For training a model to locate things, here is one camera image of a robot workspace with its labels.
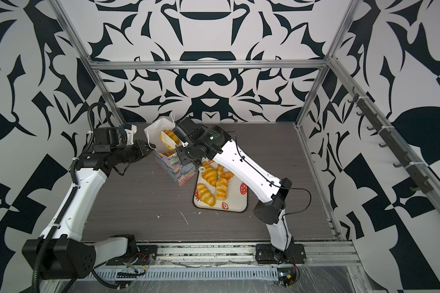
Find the colourful printed paper bag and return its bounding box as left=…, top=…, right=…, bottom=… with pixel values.
left=144, top=116, right=196, bottom=186

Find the column fake croissant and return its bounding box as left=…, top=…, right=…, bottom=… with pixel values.
left=202, top=162, right=218, bottom=187

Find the ring shaped fake bread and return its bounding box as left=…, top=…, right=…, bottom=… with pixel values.
left=217, top=164, right=234, bottom=180

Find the twisted fake bread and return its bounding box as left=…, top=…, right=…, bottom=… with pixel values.
left=215, top=178, right=229, bottom=201

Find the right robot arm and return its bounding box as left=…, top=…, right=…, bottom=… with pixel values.
left=173, top=121, right=305, bottom=265

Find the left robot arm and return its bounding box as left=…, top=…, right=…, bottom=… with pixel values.
left=22, top=120, right=155, bottom=293

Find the strawberry print tray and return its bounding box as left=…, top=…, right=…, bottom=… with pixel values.
left=193, top=159, right=248, bottom=212

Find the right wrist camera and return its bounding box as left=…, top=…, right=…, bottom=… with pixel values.
left=173, top=117, right=207, bottom=147

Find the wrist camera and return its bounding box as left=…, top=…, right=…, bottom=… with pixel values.
left=92, top=123, right=137, bottom=153
left=173, top=117, right=207, bottom=147

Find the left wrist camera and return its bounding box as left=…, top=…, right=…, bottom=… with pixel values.
left=92, top=123, right=137, bottom=153

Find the base rail with cable duct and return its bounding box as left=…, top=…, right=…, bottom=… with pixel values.
left=40, top=241, right=367, bottom=290

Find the aluminium frame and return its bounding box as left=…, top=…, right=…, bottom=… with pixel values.
left=47, top=0, right=440, bottom=235

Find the wall hook rack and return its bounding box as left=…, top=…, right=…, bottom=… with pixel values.
left=348, top=93, right=434, bottom=194

